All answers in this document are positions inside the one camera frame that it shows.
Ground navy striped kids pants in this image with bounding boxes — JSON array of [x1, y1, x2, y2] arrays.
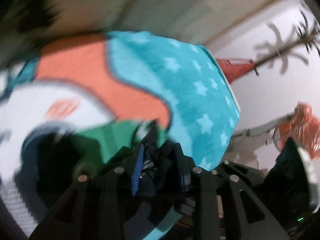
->
[[0, 119, 176, 240]]

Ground teal cartoon dog blanket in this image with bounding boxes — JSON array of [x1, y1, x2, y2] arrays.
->
[[1, 31, 240, 238]]

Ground red bag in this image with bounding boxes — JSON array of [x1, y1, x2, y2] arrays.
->
[[216, 58, 254, 83]]

